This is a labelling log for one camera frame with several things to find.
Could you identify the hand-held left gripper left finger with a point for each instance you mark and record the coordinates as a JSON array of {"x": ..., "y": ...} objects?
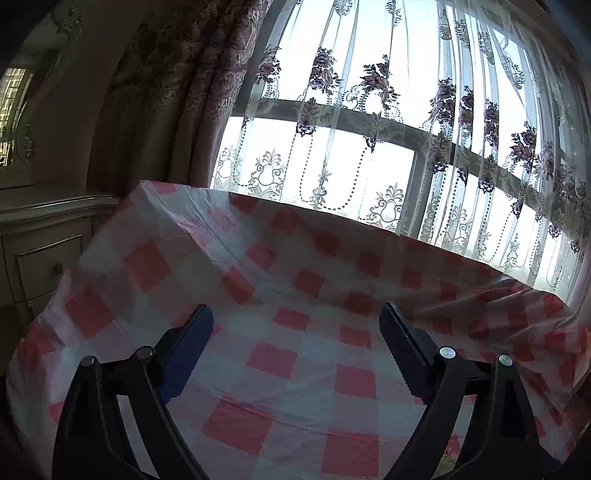
[{"x": 187, "y": 350}]

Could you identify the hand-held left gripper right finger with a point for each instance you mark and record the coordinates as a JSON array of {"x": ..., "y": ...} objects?
[{"x": 408, "y": 350}]

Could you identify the red white checkered tablecloth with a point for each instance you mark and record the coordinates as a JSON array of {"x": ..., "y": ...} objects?
[{"x": 295, "y": 332}]

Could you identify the cream cabinet with drawers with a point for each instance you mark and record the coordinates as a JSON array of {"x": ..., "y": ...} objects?
[{"x": 46, "y": 240}]

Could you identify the sheer embroidered lace curtain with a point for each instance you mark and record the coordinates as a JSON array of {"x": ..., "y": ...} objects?
[{"x": 415, "y": 138}]

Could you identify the brown patterned curtain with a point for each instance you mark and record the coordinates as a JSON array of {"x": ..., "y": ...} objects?
[{"x": 184, "y": 92}]

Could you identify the ornate framed mirror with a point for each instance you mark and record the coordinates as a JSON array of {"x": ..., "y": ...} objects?
[{"x": 27, "y": 92}]

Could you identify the window with grey frame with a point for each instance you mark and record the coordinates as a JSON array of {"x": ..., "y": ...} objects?
[{"x": 351, "y": 120}]

